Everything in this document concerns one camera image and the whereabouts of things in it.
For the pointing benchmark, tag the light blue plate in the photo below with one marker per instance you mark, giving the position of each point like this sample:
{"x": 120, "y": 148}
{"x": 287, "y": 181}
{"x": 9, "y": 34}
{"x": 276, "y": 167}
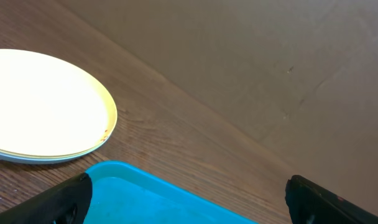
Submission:
{"x": 10, "y": 157}

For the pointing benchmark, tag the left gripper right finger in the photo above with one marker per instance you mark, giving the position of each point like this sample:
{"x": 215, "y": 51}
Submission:
{"x": 309, "y": 203}

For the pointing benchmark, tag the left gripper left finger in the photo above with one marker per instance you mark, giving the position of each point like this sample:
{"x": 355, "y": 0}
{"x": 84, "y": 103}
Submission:
{"x": 65, "y": 203}

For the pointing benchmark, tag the blue plastic tray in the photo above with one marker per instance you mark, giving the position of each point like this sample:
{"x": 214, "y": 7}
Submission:
{"x": 127, "y": 195}

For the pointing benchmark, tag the yellow plate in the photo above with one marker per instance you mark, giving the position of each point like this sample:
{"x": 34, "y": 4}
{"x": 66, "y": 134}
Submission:
{"x": 50, "y": 108}

